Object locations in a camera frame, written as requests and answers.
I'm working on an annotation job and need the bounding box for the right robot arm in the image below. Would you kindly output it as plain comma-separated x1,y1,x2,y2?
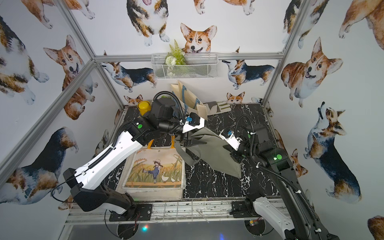
220,115,339,240

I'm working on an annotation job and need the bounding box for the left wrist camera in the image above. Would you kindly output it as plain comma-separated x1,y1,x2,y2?
182,113,205,134

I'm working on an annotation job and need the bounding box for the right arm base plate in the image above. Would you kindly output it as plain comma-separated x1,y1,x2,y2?
230,200,260,219

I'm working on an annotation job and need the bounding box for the aluminium front rail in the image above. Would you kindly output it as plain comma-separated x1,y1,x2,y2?
64,196,316,226

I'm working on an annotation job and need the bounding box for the yellow-handled canvas bag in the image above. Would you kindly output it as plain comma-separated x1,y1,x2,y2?
122,136,185,192

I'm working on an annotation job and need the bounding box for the artificial fern with flower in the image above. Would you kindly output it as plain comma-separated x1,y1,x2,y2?
165,40,188,78

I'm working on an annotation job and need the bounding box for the white wire wall basket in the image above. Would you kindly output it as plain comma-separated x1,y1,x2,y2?
151,53,219,80

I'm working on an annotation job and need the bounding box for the folded striped canvas bag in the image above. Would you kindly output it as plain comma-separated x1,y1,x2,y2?
204,101,232,116

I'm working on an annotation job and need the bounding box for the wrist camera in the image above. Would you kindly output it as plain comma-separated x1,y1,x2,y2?
182,113,205,134
219,129,242,151

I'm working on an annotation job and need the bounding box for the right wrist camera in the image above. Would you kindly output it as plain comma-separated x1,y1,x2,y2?
219,129,242,151

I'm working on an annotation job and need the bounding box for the olive green canvas bag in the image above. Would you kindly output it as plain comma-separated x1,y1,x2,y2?
174,128,242,179

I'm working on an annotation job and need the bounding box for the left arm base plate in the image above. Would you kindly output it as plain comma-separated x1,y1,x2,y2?
109,204,153,222

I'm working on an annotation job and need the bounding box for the white Monet canvas bag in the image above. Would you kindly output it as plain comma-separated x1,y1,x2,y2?
117,189,184,202

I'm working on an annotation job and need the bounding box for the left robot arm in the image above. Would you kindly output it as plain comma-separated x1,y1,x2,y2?
63,91,205,220

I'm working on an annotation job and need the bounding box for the blue-handled canvas bag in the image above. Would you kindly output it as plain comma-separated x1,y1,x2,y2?
171,81,208,120

